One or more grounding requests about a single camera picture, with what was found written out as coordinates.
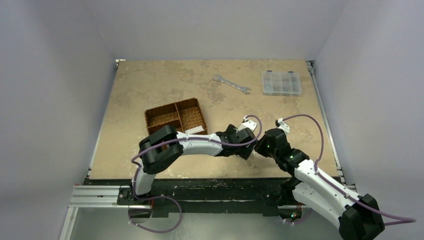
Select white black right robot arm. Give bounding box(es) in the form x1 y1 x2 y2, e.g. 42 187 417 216
254 128 385 240

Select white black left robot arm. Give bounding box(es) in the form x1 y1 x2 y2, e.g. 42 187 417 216
129 121 258 205

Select stack of cards in basket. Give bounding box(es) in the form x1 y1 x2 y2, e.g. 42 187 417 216
184 125 205 135

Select brown woven divided basket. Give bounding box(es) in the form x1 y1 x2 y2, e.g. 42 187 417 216
144 97 208 135

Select silver open-end wrench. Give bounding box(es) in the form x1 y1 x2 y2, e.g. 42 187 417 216
212 74 251 95

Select clear plastic organizer box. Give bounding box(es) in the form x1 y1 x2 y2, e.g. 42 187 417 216
261 70 303 97

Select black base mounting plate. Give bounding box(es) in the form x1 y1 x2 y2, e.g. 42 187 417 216
83 177 298 218

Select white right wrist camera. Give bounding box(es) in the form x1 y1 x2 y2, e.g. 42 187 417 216
275 118 290 135

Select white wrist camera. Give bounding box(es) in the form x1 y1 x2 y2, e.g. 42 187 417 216
236 115 258 132
275 118 290 135

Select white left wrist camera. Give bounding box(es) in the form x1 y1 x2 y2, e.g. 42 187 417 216
236 115 258 132

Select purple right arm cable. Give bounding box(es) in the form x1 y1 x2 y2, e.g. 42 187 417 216
280 114 417 227

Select aluminium frame rail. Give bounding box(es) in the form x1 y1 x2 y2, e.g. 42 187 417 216
59 185 150 240

